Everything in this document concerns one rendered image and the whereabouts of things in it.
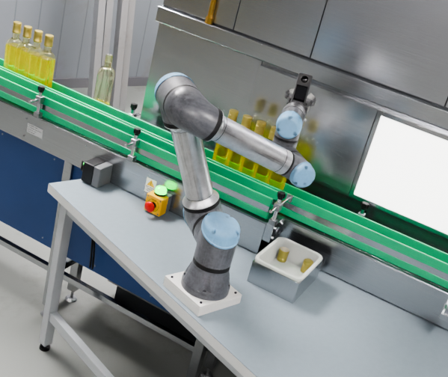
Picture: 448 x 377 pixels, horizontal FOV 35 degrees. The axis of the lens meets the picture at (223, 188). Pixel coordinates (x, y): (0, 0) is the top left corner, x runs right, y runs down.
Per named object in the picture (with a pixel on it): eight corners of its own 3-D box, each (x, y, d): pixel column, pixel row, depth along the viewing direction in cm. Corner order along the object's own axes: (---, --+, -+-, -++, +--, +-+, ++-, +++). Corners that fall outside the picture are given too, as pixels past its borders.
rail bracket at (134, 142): (137, 162, 267) (143, 129, 262) (126, 167, 261) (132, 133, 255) (129, 158, 269) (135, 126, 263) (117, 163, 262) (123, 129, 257)
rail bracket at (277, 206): (288, 216, 254) (298, 185, 249) (268, 231, 240) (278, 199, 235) (280, 212, 255) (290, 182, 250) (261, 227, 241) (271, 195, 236)
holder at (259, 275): (322, 271, 252) (328, 253, 249) (292, 304, 229) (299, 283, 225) (279, 251, 258) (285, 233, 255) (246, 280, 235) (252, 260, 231)
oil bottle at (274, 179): (279, 204, 263) (295, 152, 254) (273, 209, 258) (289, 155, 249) (265, 198, 265) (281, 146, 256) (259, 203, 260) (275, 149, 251)
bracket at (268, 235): (281, 235, 255) (286, 218, 253) (270, 244, 248) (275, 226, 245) (272, 230, 257) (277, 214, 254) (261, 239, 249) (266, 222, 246)
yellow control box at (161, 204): (168, 212, 264) (173, 194, 261) (158, 218, 258) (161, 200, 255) (153, 205, 267) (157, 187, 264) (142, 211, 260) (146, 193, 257)
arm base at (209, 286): (201, 304, 210) (209, 277, 206) (171, 277, 219) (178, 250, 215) (238, 295, 220) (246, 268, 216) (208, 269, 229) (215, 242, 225)
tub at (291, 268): (318, 277, 247) (324, 255, 244) (293, 303, 228) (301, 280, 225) (274, 255, 253) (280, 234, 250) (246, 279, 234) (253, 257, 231)
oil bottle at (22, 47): (29, 92, 305) (38, 28, 293) (20, 93, 300) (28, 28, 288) (19, 87, 306) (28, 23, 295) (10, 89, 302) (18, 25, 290)
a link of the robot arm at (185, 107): (188, 93, 183) (326, 167, 206) (178, 78, 192) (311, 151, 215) (164, 130, 185) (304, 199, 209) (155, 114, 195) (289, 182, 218)
